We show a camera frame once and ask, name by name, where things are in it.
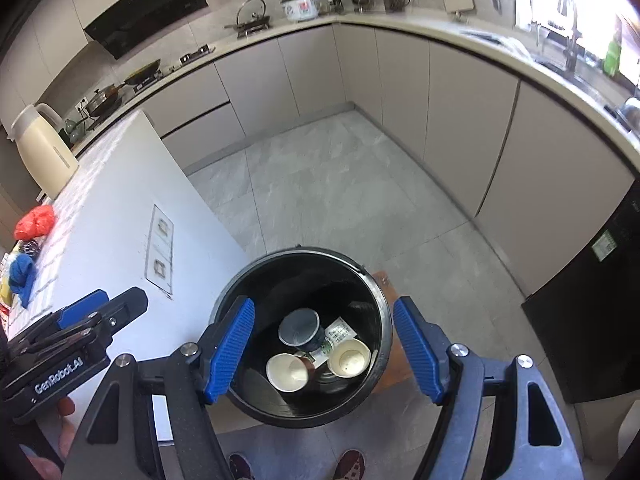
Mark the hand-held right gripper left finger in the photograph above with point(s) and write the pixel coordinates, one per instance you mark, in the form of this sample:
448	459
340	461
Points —
232	350

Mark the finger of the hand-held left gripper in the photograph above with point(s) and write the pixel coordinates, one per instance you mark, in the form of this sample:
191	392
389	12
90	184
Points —
127	302
82	306

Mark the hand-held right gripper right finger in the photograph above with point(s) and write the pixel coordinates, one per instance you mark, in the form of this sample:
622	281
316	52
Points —
417	350

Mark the blue cloth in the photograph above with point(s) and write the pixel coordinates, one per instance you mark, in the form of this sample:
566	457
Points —
22	272

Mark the red plastic bag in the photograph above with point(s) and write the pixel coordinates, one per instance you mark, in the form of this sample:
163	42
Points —
35	222

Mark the black plastic bucket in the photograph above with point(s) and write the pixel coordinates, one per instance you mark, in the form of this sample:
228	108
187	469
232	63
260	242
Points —
345	285

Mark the person's left hand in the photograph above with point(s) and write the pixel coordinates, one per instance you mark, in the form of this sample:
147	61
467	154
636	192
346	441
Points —
66	407

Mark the recessed socket panel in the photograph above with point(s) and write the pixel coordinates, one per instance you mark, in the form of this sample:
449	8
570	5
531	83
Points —
160	260

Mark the white paper cup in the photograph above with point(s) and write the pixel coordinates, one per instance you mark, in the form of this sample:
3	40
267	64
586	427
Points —
349	357
286	372

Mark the wooden stool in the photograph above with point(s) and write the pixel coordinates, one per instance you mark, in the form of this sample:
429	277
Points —
385	290

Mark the dark blue paper cup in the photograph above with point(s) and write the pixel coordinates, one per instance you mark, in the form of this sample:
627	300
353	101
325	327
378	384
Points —
299	327

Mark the white green paper packet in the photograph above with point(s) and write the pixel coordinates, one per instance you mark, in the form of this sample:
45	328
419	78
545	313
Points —
339	331

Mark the white tiled kitchen island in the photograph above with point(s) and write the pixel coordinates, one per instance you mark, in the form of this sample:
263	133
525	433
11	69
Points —
200	240

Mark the person's left shoe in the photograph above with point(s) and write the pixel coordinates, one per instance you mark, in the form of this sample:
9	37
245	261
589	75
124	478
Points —
241	467

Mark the person's shoe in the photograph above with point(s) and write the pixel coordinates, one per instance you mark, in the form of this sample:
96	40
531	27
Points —
241	467
350	466

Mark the person's right shoe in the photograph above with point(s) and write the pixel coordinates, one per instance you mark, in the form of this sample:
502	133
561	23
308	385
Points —
350	466

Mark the cream electric kettle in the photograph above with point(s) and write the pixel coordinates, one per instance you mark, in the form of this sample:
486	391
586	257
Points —
45	160

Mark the black built-in appliance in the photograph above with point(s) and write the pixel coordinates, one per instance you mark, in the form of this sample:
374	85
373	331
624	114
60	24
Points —
590	320

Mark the green glass jar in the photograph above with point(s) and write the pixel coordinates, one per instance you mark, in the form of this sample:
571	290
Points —
75	131

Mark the frying pan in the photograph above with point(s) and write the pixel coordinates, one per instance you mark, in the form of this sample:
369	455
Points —
102	97

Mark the black wok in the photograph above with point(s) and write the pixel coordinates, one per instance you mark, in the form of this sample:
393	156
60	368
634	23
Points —
142	72

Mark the beige kitchen base cabinets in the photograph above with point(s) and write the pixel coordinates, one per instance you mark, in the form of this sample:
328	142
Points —
475	125

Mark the gas burner grate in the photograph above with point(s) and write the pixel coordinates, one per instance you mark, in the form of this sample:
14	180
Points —
197	54

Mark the black range hood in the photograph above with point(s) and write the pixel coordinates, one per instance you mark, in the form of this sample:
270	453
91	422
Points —
145	15

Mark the metal lid rack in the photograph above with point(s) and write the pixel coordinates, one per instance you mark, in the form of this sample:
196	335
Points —
250	29

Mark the glass pot lid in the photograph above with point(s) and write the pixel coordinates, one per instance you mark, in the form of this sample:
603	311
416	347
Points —
250	10

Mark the kitchen faucet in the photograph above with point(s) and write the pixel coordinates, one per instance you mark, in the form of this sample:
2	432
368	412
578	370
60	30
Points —
570	55

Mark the white rice cooker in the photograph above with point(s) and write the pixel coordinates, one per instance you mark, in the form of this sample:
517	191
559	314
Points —
300	7

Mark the green bottle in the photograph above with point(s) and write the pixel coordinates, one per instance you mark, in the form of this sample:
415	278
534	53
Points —
612	57

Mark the white wall socket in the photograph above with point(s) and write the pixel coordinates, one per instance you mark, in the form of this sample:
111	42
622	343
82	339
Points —
81	106

